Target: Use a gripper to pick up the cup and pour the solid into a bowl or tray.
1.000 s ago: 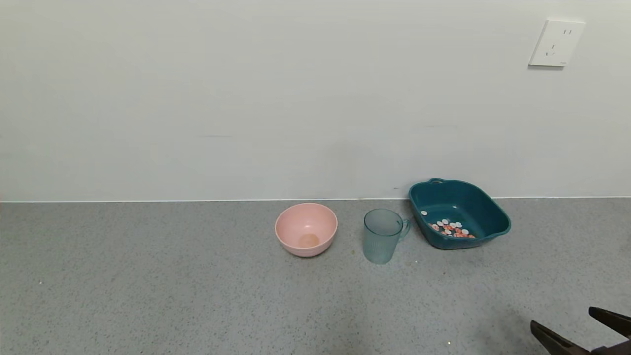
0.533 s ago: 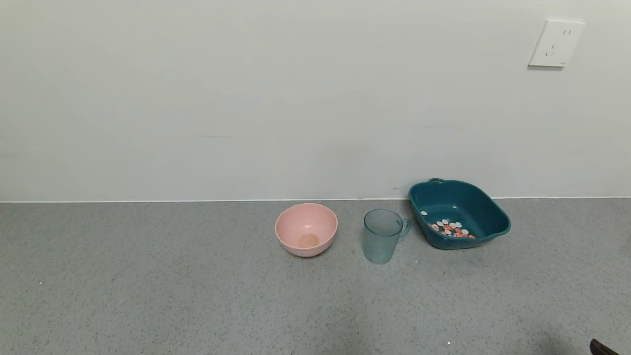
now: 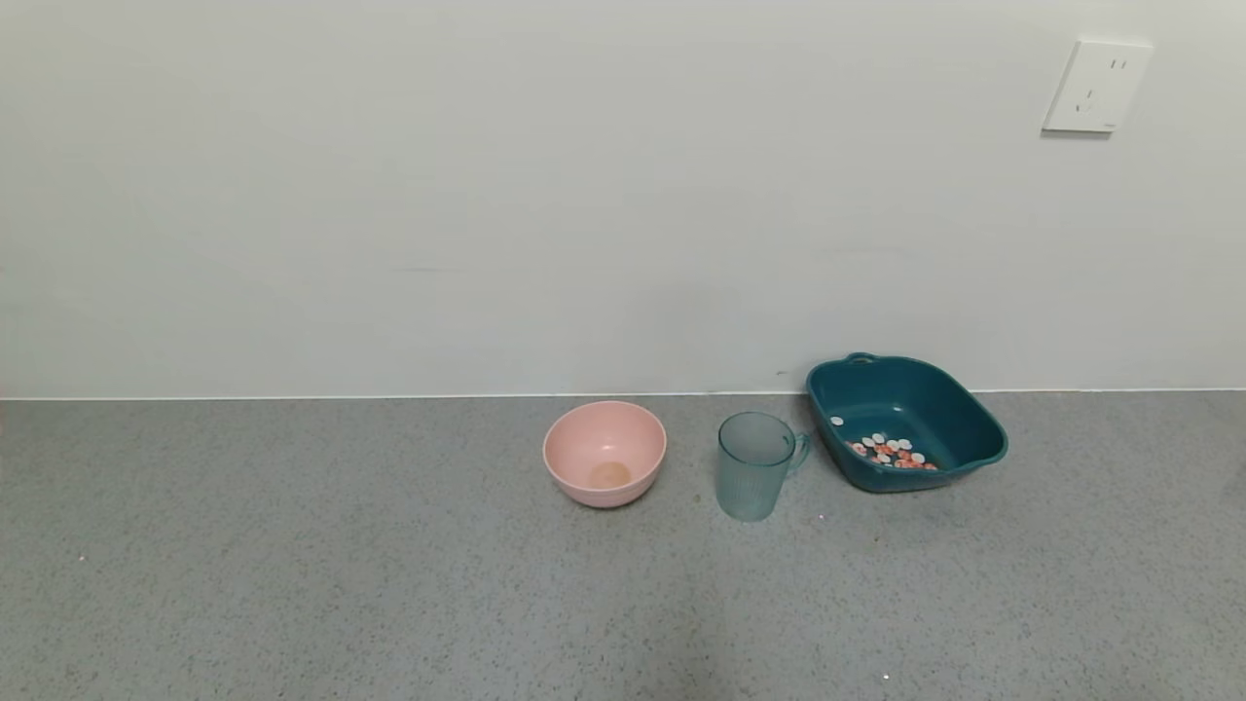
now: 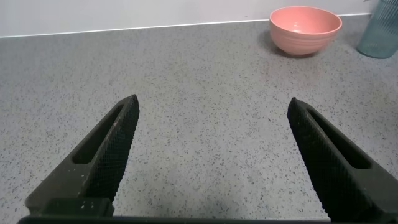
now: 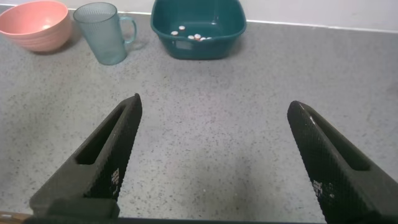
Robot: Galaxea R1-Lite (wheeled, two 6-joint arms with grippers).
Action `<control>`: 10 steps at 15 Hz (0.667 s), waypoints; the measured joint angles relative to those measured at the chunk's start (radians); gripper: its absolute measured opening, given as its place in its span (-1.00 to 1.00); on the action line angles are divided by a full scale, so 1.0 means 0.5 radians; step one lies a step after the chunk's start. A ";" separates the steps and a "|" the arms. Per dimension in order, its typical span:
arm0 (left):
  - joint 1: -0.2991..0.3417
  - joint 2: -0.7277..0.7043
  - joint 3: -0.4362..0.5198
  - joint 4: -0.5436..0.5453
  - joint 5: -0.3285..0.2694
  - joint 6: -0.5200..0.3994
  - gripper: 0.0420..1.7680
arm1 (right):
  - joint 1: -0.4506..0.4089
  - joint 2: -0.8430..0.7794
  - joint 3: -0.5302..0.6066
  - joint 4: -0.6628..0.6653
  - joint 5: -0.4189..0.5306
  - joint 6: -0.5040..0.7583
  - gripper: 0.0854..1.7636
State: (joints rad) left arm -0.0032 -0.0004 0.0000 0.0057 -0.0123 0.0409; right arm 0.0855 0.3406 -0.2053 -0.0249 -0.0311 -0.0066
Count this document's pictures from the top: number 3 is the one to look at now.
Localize white wall socket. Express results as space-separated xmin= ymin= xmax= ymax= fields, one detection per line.
xmin=1042 ymin=39 xmax=1154 ymax=135

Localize pink plastic bowl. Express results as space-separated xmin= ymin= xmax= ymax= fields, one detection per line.
xmin=542 ymin=400 xmax=669 ymax=509

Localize teal plastic basin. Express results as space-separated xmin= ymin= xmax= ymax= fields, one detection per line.
xmin=805 ymin=351 xmax=1009 ymax=495

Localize red and white small solids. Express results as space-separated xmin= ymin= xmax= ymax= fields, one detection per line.
xmin=829 ymin=416 xmax=941 ymax=472

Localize clear blue ribbed cup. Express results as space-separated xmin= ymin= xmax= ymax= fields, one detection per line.
xmin=717 ymin=411 xmax=812 ymax=524

